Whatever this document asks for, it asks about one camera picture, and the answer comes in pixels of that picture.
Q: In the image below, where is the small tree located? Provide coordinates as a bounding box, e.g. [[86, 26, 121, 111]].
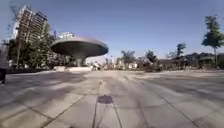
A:
[[120, 49, 136, 70], [145, 49, 158, 66], [174, 43, 187, 70]]

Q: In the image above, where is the mushroom-shaped concrete structure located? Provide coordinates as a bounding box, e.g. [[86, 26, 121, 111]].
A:
[[50, 35, 110, 72]]

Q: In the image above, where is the grey paved plaza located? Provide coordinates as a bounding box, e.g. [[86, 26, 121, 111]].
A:
[[0, 69, 224, 128]]

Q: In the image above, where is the row of bushes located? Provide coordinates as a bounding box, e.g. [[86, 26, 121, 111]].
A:
[[136, 52, 224, 72]]

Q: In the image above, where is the white building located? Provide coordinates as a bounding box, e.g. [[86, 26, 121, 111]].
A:
[[59, 31, 76, 40]]

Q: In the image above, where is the group of dark green trees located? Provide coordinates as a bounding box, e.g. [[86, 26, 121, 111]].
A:
[[6, 24, 80, 70]]

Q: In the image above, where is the tall beige high-rise building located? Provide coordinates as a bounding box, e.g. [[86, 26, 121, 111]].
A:
[[13, 4, 51, 46]]

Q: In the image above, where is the small pavilion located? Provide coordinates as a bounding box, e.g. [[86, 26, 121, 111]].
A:
[[198, 55, 216, 70]]

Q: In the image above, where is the tall slim tree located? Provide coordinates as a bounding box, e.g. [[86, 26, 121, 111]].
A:
[[201, 14, 224, 66]]

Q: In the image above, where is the person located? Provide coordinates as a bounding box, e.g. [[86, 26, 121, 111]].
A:
[[0, 43, 8, 85]]

